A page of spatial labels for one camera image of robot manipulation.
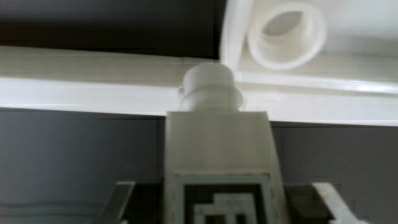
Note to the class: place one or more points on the white L-shaped obstacle fence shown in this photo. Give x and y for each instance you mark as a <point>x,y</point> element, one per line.
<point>338,91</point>

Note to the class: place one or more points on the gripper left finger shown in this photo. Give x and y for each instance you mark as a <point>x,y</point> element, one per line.
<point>114,208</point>

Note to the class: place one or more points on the white table leg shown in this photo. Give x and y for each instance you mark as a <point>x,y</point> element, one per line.
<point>222,187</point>

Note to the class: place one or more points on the white square table top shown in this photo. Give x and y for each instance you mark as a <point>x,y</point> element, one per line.
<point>315,43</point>

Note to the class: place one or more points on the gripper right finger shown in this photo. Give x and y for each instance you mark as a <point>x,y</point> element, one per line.
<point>343,216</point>

